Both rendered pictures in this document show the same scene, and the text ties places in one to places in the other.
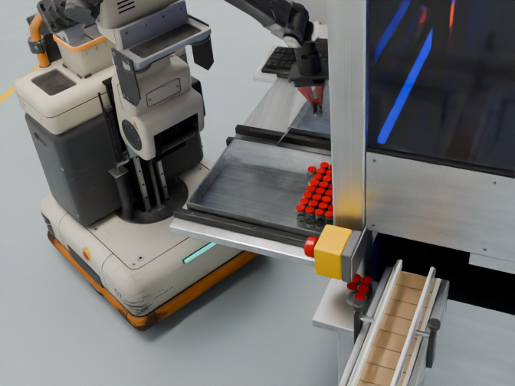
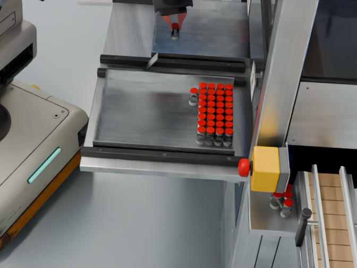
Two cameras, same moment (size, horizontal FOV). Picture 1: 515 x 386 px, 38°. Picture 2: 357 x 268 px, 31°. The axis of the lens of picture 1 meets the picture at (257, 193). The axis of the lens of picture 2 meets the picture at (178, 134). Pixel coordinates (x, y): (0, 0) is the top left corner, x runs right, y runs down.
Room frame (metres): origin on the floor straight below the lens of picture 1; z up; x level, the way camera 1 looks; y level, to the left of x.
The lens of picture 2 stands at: (0.29, 0.44, 2.05)
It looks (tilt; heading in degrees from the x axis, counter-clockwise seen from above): 47 degrees down; 333
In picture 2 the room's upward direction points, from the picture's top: 3 degrees clockwise
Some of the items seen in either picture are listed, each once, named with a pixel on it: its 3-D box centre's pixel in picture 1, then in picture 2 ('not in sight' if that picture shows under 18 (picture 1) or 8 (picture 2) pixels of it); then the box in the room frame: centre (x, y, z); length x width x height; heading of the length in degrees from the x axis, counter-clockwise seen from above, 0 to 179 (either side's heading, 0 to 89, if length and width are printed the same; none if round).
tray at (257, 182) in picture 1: (277, 188); (167, 112); (1.32, -0.05, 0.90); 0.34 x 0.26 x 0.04; 62
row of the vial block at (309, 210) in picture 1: (322, 194); (210, 113); (1.27, -0.15, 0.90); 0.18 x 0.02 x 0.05; 152
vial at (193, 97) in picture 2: (312, 176); (193, 97); (1.34, -0.13, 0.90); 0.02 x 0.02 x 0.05
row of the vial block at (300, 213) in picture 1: (313, 193); (201, 112); (1.28, -0.13, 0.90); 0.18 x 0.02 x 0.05; 152
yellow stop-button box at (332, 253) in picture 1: (337, 253); (268, 169); (0.99, -0.14, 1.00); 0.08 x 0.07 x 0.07; 62
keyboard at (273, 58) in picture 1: (329, 64); not in sight; (1.97, -0.27, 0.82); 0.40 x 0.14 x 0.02; 65
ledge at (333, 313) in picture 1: (356, 307); (278, 210); (0.96, -0.17, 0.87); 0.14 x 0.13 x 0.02; 62
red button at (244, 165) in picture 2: (314, 247); (246, 168); (1.01, -0.10, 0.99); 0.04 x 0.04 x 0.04; 62
